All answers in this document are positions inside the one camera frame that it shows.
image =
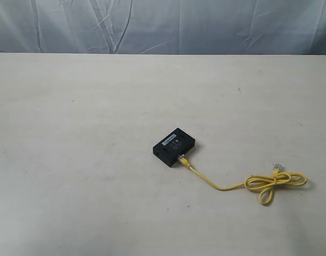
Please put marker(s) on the black network switch box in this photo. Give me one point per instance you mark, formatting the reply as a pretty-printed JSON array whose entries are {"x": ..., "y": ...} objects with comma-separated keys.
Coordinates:
[{"x": 173, "y": 146}]

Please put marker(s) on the grey wrinkled backdrop cloth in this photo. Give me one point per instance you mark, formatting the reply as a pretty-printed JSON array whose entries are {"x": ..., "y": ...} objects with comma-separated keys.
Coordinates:
[{"x": 164, "y": 27}]

